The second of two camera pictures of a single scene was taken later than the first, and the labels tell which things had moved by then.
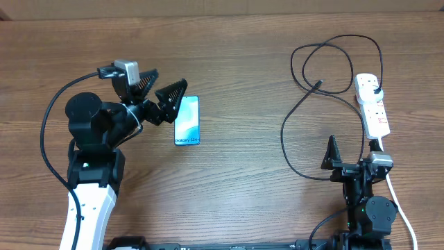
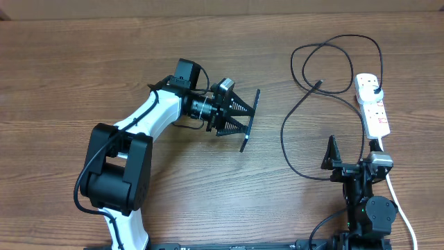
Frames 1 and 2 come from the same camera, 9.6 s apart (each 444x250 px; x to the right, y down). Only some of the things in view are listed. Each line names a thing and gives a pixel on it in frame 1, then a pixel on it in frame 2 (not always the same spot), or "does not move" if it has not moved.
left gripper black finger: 169,98 to 232,127
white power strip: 376,121 does not move
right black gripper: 343,169 does not move
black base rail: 345,242 does not move
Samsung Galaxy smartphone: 187,125 to 250,121
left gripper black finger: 146,80 to 238,107
